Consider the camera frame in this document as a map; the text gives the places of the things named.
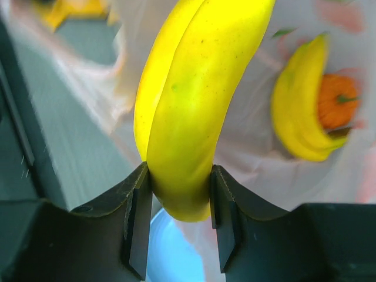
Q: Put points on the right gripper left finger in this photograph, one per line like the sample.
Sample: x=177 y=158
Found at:
x=105 y=239

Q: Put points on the blue plate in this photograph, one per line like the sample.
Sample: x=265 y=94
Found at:
x=170 y=256

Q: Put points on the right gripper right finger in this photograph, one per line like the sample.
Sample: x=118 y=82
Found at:
x=258 y=241

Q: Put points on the yellow banana bunch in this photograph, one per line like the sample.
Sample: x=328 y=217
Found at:
x=294 y=103

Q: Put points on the red orange persimmon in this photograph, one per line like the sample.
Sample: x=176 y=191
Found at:
x=338 y=101

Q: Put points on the orange cloth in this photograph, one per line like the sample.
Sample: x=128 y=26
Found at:
x=54 y=14

